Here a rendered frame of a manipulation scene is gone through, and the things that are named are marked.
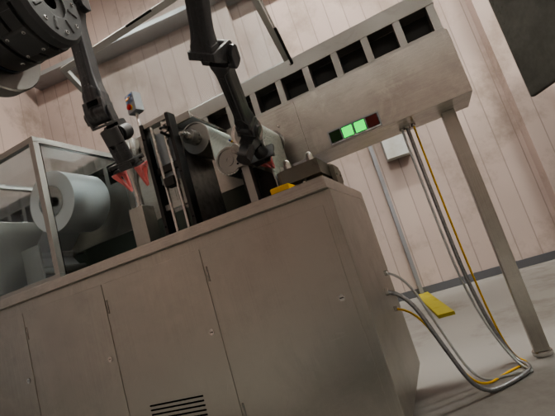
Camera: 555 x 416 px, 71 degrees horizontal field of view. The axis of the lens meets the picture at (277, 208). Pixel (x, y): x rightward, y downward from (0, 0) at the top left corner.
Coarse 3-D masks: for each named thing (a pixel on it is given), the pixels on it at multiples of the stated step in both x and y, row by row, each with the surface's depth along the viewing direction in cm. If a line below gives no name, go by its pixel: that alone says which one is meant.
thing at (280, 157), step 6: (264, 144) 163; (276, 144) 177; (276, 150) 174; (282, 150) 183; (276, 156) 171; (282, 156) 180; (276, 162) 169; (282, 162) 177; (276, 168) 166; (276, 174) 163
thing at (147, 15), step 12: (168, 0) 182; (252, 0) 180; (144, 12) 188; (156, 12) 186; (264, 12) 184; (132, 24) 189; (264, 24) 187; (108, 36) 194; (120, 36) 194; (276, 36) 191; (96, 48) 198; (72, 60) 203
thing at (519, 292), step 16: (448, 112) 182; (448, 128) 182; (464, 144) 179; (464, 160) 178; (464, 176) 182; (480, 176) 176; (480, 192) 175; (480, 208) 175; (496, 224) 172; (496, 240) 172; (496, 256) 174; (512, 256) 170; (512, 272) 169; (512, 288) 169; (528, 304) 167; (528, 320) 166; (528, 336) 168; (544, 336) 164; (544, 352) 163
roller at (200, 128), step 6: (192, 126) 178; (198, 126) 177; (204, 126) 176; (204, 132) 176; (204, 138) 176; (186, 144) 179; (198, 144) 177; (204, 144) 175; (210, 144) 177; (192, 150) 178; (198, 150) 176; (204, 150) 176; (210, 150) 179; (204, 156) 183; (210, 156) 185
